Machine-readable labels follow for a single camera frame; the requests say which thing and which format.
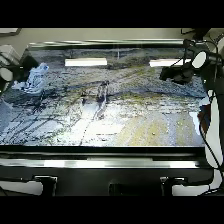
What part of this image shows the silver frame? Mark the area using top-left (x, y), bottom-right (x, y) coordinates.
top-left (0, 151), bottom-right (224, 196)

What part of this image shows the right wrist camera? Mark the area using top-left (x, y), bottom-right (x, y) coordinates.
top-left (182, 38), bottom-right (198, 66)

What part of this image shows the light blue garment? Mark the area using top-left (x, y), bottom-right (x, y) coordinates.
top-left (11, 62), bottom-right (50, 96)

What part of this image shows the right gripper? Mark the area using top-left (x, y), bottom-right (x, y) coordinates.
top-left (159, 64), bottom-right (195, 85)

